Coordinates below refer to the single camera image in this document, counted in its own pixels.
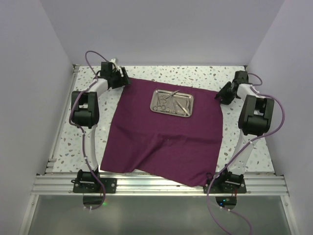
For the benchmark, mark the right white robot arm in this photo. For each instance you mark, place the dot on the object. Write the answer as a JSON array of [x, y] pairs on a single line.
[[254, 121]]

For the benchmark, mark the steel tweezers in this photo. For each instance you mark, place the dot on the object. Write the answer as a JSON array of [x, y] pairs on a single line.
[[187, 113]]

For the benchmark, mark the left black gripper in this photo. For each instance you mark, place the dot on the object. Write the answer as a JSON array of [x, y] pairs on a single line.
[[123, 80]]

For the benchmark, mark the steel hemostat forceps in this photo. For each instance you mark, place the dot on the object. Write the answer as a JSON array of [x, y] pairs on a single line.
[[170, 95]]

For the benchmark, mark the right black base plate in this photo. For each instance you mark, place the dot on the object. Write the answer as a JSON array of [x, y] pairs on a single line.
[[224, 187]]

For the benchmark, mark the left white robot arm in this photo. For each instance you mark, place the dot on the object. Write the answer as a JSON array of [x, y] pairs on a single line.
[[85, 115]]

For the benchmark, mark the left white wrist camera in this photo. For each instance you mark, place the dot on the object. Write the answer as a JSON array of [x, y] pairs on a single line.
[[115, 64]]

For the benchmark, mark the purple surgical cloth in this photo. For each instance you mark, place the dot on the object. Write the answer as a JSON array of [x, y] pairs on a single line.
[[184, 150]]

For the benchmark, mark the steel scalpel handle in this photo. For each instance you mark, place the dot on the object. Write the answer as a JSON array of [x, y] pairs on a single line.
[[174, 106]]

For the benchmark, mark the aluminium mounting rail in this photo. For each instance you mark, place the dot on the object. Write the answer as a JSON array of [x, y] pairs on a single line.
[[144, 184]]

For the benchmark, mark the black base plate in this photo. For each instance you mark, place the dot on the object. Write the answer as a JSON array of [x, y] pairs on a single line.
[[224, 187], [110, 185]]

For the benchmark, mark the stainless steel instrument tray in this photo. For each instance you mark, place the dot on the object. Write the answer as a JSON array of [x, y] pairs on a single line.
[[186, 100]]

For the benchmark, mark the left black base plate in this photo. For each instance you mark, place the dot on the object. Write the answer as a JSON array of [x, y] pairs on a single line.
[[110, 185]]

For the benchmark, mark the steel surgical scissors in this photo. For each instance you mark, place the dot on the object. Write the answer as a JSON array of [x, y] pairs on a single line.
[[161, 105]]

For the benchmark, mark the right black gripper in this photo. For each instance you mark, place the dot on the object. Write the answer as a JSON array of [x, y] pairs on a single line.
[[225, 100]]

